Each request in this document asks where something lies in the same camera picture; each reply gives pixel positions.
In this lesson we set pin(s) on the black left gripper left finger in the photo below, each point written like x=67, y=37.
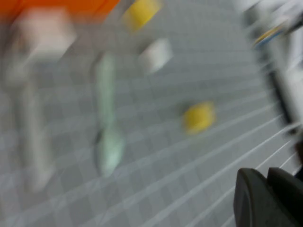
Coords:
x=253, y=203

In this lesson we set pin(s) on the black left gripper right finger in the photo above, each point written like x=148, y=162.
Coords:
x=291, y=196

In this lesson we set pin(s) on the mint green plastic spoon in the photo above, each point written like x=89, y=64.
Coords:
x=107, y=106

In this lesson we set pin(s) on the grey plastic fork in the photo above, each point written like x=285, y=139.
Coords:
x=30, y=118

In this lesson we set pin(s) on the orange plastic cutlery holder crate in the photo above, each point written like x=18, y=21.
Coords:
x=47, y=6

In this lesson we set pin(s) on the grey checked table mat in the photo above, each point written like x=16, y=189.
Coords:
x=165, y=170

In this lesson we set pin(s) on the yellow cube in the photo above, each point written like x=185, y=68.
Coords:
x=142, y=14
x=199, y=118

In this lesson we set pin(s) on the white cube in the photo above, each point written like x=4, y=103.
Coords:
x=156, y=55

